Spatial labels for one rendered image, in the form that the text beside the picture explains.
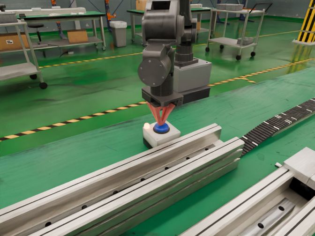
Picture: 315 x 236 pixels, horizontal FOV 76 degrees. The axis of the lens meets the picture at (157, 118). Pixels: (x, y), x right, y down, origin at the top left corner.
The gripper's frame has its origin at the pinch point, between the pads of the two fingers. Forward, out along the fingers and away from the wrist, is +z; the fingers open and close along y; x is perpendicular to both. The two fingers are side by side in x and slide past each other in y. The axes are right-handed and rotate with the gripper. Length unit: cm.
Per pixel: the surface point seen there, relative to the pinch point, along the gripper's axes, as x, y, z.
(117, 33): 171, -455, 47
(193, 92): 33.8, -24.8, 8.3
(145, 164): -11.0, 10.8, 1.4
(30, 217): -33.2, 10.8, 2.1
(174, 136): 1.8, 4.0, 2.9
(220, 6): 333, -292, -11
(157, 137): -2.8, 2.7, 2.4
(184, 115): 16.7, -9.9, 8.1
